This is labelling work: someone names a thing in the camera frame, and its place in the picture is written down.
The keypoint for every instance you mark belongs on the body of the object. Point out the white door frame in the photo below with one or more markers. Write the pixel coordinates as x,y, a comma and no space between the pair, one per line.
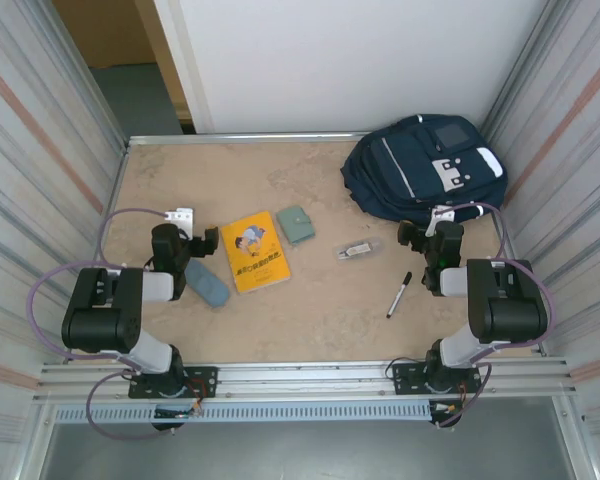
180,60

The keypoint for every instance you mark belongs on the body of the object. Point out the black marker pen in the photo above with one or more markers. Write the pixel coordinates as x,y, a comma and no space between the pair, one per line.
399,295

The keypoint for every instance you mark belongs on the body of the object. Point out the navy blue backpack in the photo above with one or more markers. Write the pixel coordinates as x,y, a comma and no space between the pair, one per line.
410,165

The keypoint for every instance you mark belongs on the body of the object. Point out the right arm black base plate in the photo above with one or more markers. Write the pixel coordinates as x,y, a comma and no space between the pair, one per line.
405,377

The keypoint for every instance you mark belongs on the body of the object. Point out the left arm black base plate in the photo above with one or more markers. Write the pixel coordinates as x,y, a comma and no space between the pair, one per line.
202,380

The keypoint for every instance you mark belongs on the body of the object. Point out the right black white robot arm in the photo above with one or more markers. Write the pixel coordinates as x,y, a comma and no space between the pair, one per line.
505,305

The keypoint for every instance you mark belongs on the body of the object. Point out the grey metal lower shelf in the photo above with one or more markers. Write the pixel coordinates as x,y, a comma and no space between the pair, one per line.
305,450

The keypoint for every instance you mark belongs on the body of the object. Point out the blue-grey pencil case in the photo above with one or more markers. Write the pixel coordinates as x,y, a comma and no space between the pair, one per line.
210,287

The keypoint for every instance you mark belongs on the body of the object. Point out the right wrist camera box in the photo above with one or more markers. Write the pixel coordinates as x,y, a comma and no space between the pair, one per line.
442,215

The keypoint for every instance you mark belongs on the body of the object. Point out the aluminium table frame rail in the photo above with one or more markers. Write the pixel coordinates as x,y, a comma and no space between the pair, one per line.
230,139

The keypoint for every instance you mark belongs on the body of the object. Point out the yellow cartoon cover book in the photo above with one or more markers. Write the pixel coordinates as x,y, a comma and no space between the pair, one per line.
255,255

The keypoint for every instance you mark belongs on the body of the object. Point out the aluminium mounting rail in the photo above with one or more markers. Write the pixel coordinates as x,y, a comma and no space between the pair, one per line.
305,382

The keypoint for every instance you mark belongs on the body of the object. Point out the green snap wallet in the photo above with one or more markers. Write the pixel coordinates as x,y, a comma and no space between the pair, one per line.
295,225

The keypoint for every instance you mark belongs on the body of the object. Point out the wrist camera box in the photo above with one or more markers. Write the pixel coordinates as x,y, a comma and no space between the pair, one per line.
442,215
182,216

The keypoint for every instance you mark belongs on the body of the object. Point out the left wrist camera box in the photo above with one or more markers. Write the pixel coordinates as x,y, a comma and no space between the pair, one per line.
182,216

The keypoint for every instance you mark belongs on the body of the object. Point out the brown wooden door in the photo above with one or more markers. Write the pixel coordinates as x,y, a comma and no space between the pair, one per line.
105,30

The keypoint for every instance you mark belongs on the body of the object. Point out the clear plastic supplies case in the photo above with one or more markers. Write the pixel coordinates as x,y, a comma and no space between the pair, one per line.
357,249

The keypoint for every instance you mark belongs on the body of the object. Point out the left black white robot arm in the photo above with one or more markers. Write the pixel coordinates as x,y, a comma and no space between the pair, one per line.
100,320

